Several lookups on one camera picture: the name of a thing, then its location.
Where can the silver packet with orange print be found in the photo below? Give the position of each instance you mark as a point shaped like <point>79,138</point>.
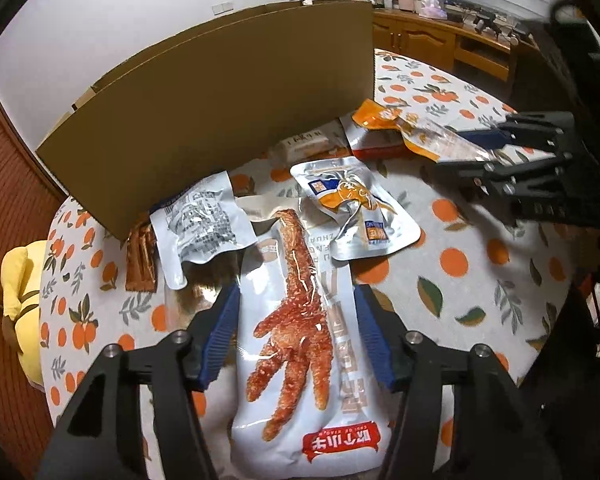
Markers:
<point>375,230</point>

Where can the wooden sideboard cabinet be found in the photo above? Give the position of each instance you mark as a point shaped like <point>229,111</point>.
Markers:
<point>420,40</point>

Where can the white wall socket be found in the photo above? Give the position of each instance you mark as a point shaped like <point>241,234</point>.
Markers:
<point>222,8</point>

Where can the brown snack packet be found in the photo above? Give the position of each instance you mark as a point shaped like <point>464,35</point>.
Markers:
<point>140,265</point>

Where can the beige snack packet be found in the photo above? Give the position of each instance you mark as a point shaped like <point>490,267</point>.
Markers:
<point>300,142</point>

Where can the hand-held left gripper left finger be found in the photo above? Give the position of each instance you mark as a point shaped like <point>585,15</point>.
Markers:
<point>222,340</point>

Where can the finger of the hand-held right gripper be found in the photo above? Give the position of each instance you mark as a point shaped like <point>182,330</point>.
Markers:
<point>460,167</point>
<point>480,139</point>

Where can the orange-print tablecloth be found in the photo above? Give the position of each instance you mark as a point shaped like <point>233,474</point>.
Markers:
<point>480,280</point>

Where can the orange and clear snack packet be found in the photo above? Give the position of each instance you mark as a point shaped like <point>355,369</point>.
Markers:
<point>380,117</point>

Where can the large chicken foot snack bag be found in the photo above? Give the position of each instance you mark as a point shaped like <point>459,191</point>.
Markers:
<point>300,310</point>

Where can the brown slatted wooden door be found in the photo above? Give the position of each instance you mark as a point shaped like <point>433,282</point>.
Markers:
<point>15,170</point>

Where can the red and white snack packet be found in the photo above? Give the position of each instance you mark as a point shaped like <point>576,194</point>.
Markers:
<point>375,147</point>

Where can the silver packet with grey print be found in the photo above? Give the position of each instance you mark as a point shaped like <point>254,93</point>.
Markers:
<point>200,220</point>

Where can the large cardboard box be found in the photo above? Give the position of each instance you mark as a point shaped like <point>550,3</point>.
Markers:
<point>205,110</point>

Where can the white floral bag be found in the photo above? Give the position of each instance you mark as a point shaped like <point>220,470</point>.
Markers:
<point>432,7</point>

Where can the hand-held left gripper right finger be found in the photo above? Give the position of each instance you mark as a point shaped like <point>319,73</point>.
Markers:
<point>375,340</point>

